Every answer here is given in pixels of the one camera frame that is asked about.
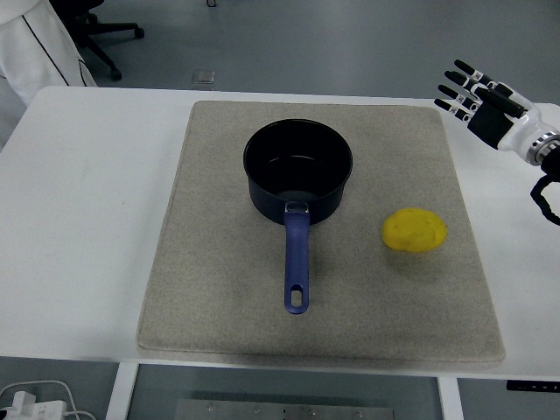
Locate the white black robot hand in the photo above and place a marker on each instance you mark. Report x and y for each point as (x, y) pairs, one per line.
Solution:
(512, 131)

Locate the yellow potato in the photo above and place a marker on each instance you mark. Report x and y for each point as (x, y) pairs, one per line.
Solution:
(413, 231)

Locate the black table control panel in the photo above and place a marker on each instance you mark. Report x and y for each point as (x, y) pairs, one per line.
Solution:
(534, 385)

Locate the white table leg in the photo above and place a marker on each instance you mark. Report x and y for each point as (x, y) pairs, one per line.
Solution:
(120, 394)
(450, 400)

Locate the silver floor socket cover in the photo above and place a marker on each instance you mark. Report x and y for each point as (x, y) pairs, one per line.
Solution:
(203, 76)

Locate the beige fabric mat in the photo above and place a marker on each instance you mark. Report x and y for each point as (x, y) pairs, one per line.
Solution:
(219, 271)

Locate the grey metal plate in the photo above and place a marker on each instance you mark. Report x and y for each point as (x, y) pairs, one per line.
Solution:
(284, 411)

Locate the black office chair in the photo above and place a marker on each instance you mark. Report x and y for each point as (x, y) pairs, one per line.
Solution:
(94, 32)

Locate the person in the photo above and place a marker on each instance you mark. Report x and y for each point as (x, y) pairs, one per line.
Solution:
(30, 52)

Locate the white power strip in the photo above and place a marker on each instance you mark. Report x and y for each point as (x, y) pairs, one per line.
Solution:
(30, 409)

